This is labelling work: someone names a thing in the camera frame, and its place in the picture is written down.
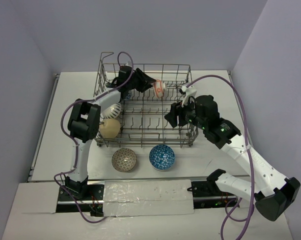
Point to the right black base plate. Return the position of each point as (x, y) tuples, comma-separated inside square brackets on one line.
[(204, 198)]

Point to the grey patterned bowl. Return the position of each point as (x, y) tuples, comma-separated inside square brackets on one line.
[(124, 160)]

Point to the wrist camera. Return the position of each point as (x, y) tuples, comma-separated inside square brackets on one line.
[(187, 92), (127, 64)]

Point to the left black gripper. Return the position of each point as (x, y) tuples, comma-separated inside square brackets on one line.
[(138, 80)]

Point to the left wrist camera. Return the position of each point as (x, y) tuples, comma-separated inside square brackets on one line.
[(127, 64)]

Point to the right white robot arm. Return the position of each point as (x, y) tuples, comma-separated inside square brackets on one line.
[(271, 191)]

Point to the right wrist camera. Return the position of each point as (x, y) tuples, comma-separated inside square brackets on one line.
[(187, 92)]

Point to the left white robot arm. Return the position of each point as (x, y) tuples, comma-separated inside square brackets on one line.
[(84, 121)]

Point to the yellow bowl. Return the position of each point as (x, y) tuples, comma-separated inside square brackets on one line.
[(110, 128)]

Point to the grey wire dish rack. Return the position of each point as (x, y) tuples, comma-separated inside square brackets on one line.
[(142, 117)]

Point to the orange floral bowl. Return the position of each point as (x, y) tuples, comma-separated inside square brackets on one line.
[(159, 88)]

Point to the blue patterned bowl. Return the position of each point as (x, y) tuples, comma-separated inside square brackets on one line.
[(162, 157)]

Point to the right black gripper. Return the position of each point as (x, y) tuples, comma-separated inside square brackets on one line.
[(176, 109)]

